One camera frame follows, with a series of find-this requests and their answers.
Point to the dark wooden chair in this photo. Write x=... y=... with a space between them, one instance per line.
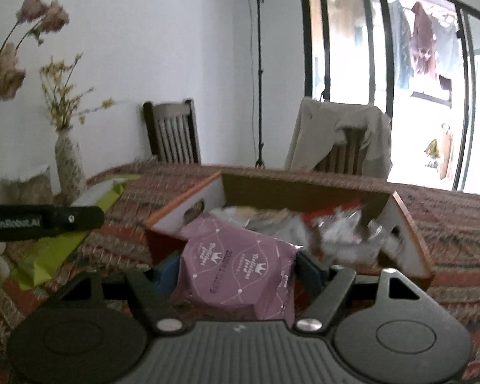
x=172 y=108

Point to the yellow flower branches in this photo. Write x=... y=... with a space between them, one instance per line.
x=62 y=108

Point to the speckled white vase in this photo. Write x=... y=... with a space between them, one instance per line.
x=70 y=168

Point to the pink snack packet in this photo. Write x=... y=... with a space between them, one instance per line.
x=232 y=264

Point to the light blue hanging garment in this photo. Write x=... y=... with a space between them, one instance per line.
x=447 y=48

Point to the wooden chair under jacket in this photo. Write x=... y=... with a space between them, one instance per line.
x=343 y=152

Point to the red snack packet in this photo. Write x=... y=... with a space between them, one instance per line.
x=335 y=212

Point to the maroon hanging shirt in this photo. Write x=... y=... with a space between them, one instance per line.
x=421 y=36

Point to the black framed glass door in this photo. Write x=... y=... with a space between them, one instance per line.
x=303 y=48

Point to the chair draped with beige jacket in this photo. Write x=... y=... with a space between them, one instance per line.
x=315 y=128

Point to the beige hanging garments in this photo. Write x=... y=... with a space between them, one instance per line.
x=347 y=12

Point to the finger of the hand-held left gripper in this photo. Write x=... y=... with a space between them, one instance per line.
x=76 y=219

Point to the orange cardboard box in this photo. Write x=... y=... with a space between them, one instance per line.
x=303 y=192

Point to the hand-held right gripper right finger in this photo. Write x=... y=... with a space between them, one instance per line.
x=307 y=268

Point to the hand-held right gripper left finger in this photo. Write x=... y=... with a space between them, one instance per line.
x=168 y=276

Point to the yellow bag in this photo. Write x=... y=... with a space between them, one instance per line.
x=431 y=150

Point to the pink dried flowers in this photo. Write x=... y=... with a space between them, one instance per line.
x=8 y=72

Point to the brown tall board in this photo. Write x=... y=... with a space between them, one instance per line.
x=446 y=152

